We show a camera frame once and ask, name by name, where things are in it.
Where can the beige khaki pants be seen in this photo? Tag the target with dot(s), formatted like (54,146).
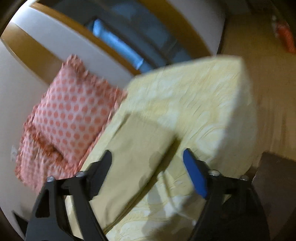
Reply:
(138,146)

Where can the pink polka dot lower pillow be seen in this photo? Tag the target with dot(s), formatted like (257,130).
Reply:
(37,158)

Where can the pink polka dot pillow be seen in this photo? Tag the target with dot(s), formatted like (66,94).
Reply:
(37,158)
(75,109)

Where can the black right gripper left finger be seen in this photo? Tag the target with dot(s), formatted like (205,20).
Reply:
(62,210)

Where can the white wall socket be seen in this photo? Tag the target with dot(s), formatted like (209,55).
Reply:
(14,153)

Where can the pink polka dot upper pillow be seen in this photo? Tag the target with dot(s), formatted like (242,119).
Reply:
(75,109)

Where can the blue glass window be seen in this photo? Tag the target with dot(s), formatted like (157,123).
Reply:
(143,32)

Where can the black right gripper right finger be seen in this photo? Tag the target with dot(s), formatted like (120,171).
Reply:
(232,210)

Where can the yellow patterned bed sheet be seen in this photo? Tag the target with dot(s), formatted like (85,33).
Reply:
(208,103)

